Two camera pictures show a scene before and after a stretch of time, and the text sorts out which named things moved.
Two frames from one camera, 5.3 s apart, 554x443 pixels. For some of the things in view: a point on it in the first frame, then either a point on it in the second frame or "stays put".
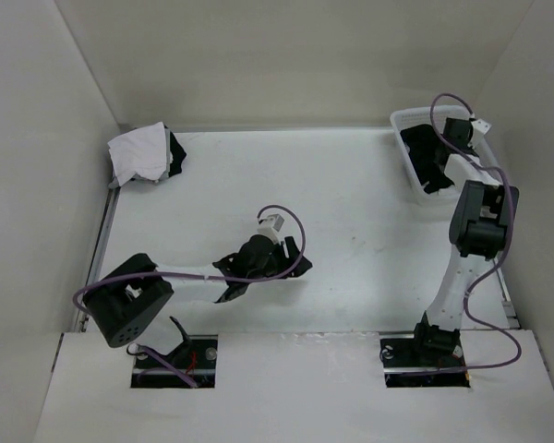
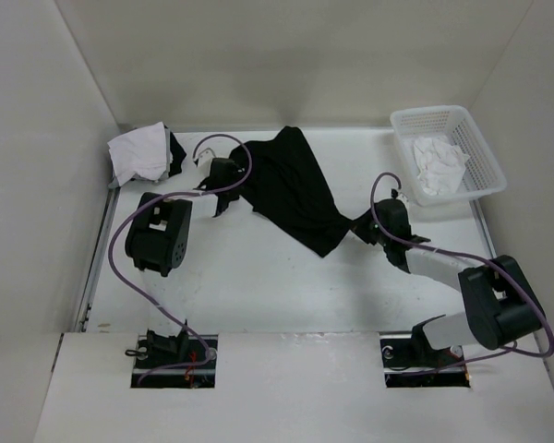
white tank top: [143, 150] stays put
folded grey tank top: [136, 176] stays put
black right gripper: [468, 147] -> [358, 226]
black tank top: [428, 155] -> [282, 182]
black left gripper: [290, 251] -> [235, 194]
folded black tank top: [178, 154] stays put
